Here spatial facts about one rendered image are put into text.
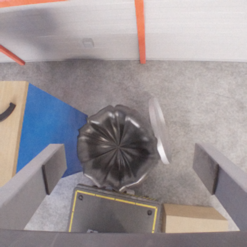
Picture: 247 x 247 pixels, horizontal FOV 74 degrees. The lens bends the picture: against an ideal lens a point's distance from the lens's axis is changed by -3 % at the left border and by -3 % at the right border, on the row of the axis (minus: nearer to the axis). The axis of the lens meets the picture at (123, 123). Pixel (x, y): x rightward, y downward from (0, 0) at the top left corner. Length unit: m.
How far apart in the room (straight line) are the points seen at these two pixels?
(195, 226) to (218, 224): 0.16
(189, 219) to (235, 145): 0.80
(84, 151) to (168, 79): 1.14
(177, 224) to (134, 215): 0.33
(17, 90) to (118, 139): 0.67
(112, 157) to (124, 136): 0.16
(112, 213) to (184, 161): 0.79
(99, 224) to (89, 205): 0.16
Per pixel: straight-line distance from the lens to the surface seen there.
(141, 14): 1.32
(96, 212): 1.50
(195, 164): 0.17
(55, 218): 2.04
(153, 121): 1.16
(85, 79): 1.94
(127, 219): 1.47
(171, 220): 1.49
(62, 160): 0.16
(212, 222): 1.55
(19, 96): 1.01
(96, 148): 1.17
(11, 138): 0.99
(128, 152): 1.16
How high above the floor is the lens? 1.68
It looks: 78 degrees down
